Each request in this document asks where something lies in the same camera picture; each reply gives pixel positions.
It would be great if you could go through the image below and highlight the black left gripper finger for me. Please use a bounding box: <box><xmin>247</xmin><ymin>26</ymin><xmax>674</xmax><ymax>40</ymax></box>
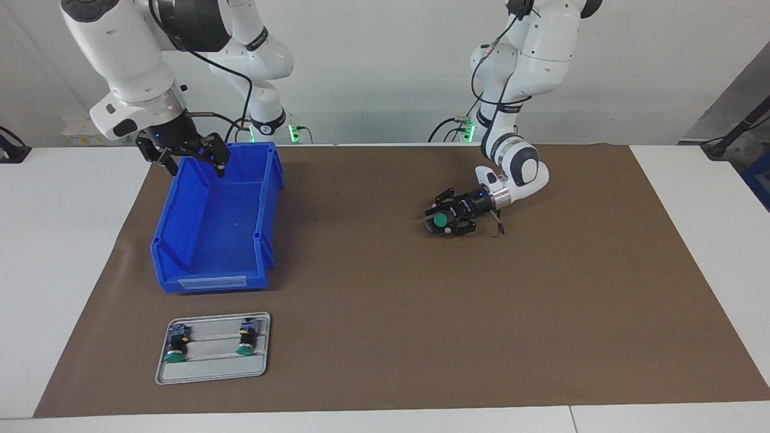
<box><xmin>424</xmin><ymin>218</ymin><xmax>478</xmax><ymax>236</ymax></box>
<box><xmin>425</xmin><ymin>188</ymin><xmax>465</xmax><ymax>217</ymax></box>

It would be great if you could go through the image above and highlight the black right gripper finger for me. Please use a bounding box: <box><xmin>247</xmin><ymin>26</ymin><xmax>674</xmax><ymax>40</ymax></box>
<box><xmin>194</xmin><ymin>136</ymin><xmax>231</xmax><ymax>180</ymax></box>
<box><xmin>135</xmin><ymin>135</ymin><xmax>179</xmax><ymax>180</ymax></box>

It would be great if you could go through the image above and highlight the green push button switch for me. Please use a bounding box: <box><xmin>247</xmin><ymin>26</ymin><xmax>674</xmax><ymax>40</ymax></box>
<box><xmin>428</xmin><ymin>210</ymin><xmax>457</xmax><ymax>233</ymax></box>
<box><xmin>164</xmin><ymin>324</ymin><xmax>192</xmax><ymax>364</ymax></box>
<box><xmin>236</xmin><ymin>318</ymin><xmax>259</xmax><ymax>357</ymax></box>

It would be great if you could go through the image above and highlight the blue plastic storage bin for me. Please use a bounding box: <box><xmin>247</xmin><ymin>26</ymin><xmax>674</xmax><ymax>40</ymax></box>
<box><xmin>149</xmin><ymin>141</ymin><xmax>285</xmax><ymax>295</ymax></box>

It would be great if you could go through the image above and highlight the brown table mat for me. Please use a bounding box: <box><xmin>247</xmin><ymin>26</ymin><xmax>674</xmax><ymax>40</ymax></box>
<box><xmin>33</xmin><ymin>143</ymin><xmax>770</xmax><ymax>419</ymax></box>

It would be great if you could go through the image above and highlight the grey metal tray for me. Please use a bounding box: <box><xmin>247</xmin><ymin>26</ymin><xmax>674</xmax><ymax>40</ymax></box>
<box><xmin>155</xmin><ymin>312</ymin><xmax>271</xmax><ymax>385</ymax></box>

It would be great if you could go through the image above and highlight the black stand pole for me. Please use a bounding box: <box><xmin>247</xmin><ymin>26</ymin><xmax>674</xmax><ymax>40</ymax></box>
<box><xmin>701</xmin><ymin>95</ymin><xmax>770</xmax><ymax>160</ymax></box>

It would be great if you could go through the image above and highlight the blue crate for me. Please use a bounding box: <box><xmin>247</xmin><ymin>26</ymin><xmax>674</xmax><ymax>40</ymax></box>
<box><xmin>741</xmin><ymin>153</ymin><xmax>770</xmax><ymax>212</ymax></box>

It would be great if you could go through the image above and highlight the black base power cable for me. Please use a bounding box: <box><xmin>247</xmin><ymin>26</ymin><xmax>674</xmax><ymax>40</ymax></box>
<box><xmin>427</xmin><ymin>90</ymin><xmax>485</xmax><ymax>144</ymax></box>
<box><xmin>224</xmin><ymin>117</ymin><xmax>253</xmax><ymax>144</ymax></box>

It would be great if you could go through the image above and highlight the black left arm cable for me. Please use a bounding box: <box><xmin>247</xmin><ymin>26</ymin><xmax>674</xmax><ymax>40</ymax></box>
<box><xmin>469</xmin><ymin>0</ymin><xmax>533</xmax><ymax>235</ymax></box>

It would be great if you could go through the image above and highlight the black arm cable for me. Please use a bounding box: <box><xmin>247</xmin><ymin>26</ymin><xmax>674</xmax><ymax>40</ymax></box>
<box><xmin>469</xmin><ymin>0</ymin><xmax>533</xmax><ymax>235</ymax></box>
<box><xmin>147</xmin><ymin>0</ymin><xmax>259</xmax><ymax>145</ymax></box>

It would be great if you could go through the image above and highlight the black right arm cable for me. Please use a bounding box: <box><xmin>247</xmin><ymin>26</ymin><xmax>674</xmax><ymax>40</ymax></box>
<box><xmin>147</xmin><ymin>0</ymin><xmax>259</xmax><ymax>145</ymax></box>

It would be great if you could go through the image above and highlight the white wall socket box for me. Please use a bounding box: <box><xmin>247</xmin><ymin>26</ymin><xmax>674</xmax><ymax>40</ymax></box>
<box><xmin>62</xmin><ymin>116</ymin><xmax>112</xmax><ymax>146</ymax></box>

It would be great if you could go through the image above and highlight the black clamp mount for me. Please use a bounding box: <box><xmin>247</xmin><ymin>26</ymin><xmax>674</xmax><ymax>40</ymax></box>
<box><xmin>0</xmin><ymin>126</ymin><xmax>32</xmax><ymax>164</ymax></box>

